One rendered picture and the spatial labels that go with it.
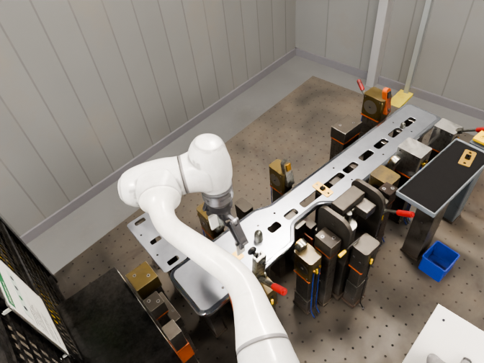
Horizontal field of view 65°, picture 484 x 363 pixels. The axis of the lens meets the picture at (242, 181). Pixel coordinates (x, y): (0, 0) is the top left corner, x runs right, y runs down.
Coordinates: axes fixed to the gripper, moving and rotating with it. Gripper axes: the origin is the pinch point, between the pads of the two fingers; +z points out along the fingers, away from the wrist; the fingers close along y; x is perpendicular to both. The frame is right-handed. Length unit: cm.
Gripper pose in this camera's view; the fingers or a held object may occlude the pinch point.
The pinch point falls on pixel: (227, 238)
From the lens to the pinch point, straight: 125.4
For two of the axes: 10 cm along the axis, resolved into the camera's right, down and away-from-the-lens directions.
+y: 6.4, 5.2, -5.7
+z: 1.0, 6.8, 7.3
